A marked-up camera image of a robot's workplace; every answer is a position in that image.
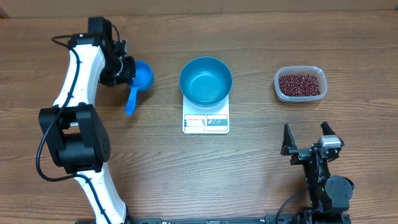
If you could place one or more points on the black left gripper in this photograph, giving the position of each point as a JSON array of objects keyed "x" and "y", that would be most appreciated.
[{"x": 128, "y": 77}]

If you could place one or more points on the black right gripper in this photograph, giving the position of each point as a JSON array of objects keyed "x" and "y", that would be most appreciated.
[{"x": 301, "y": 154}]

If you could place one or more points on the blue plastic measuring scoop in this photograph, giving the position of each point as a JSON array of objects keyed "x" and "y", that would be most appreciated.
[{"x": 142, "y": 81}]

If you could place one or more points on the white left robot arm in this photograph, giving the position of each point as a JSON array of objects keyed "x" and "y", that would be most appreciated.
[{"x": 75, "y": 143}]

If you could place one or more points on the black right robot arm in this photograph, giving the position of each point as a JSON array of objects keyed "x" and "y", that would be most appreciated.
[{"x": 329, "y": 194}]

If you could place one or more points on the teal metal bowl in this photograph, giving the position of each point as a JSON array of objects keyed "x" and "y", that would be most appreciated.
[{"x": 205, "y": 81}]

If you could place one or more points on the white digital kitchen scale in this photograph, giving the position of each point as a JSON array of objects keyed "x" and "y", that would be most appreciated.
[{"x": 200, "y": 120}]

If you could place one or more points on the red beans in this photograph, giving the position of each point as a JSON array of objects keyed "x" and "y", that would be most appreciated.
[{"x": 299, "y": 85}]

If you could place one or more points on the clear plastic container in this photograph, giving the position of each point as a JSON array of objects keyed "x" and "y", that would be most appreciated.
[{"x": 296, "y": 70}]

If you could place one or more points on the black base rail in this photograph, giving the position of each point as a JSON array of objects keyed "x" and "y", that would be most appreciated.
[{"x": 268, "y": 219}]

